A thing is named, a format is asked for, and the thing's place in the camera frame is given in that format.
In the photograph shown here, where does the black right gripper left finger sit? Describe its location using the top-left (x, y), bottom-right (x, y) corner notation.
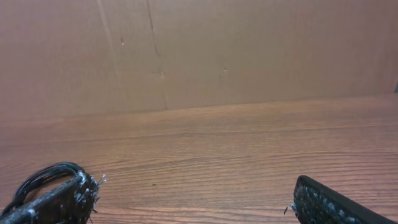
top-left (1, 170), bottom-right (106, 224)

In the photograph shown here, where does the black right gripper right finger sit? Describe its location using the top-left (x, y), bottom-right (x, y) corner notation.
top-left (290, 175), bottom-right (397, 224)

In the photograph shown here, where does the thin black usb cable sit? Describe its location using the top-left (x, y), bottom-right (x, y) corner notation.
top-left (0, 161), bottom-right (86, 217)

